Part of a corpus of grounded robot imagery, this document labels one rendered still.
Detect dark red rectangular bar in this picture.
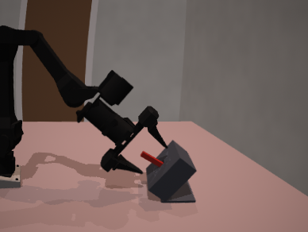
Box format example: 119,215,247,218
141,151,163,167

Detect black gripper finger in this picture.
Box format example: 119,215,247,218
112,154,143,174
148,120,167,149

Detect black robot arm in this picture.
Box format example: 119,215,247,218
0,25,133,178

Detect grey flat panel with square hole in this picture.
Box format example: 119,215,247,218
146,141,197,203

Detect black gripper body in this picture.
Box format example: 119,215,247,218
99,106,159,172

